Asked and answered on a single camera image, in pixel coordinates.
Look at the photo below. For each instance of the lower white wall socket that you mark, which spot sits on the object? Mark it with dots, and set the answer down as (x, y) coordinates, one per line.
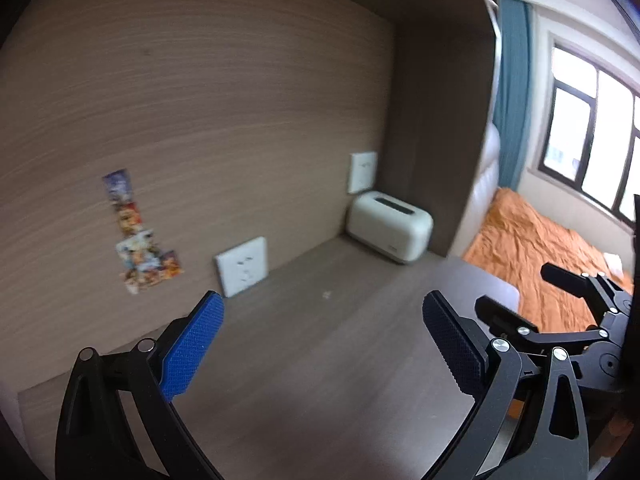
(243, 266)

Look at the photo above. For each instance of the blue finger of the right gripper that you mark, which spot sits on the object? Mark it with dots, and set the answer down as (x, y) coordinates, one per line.
(577, 285)
(503, 322)

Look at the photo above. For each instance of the dark framed window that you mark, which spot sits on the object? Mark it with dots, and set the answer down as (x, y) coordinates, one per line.
(591, 141)

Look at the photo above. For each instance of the orange bed cover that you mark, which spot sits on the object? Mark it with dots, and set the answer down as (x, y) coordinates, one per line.
(515, 241)

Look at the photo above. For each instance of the colourful cartoon stickers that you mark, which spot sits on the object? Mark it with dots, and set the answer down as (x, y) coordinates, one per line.
(145, 263)

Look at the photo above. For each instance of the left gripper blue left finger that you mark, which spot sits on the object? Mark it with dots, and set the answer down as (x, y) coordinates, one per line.
(94, 439)

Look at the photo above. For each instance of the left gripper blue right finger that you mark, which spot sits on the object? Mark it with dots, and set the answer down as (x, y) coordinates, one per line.
(550, 440)

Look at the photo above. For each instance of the white wall socket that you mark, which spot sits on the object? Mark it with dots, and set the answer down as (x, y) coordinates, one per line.
(243, 266)
(362, 172)

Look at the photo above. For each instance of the upper white wall socket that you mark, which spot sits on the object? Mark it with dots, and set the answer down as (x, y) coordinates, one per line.
(362, 172)

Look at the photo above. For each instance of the teal curtain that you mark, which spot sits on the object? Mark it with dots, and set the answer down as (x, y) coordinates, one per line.
(512, 108)

